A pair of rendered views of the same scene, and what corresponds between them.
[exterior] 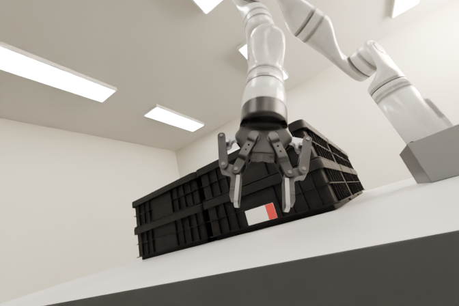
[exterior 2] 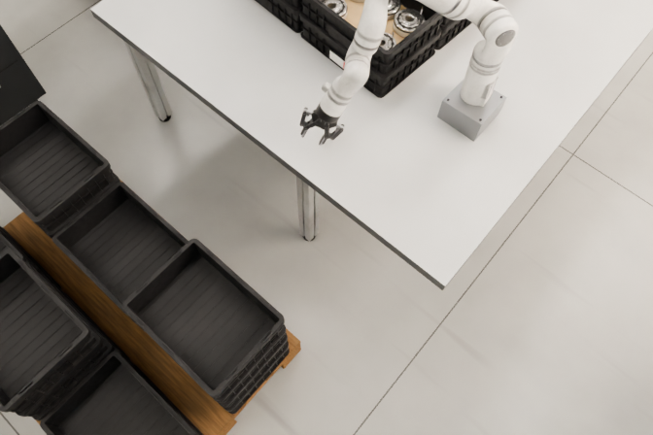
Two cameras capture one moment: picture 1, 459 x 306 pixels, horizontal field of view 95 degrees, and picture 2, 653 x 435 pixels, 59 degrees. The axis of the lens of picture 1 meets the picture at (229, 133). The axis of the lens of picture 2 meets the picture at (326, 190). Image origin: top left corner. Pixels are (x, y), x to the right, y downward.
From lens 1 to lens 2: 170 cm
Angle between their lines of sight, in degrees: 86
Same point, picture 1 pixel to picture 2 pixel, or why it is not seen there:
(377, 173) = not seen: outside the picture
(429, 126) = (469, 98)
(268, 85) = (334, 111)
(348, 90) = not seen: outside the picture
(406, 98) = (475, 80)
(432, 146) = (450, 111)
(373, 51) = (490, 44)
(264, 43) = (348, 85)
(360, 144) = not seen: outside the picture
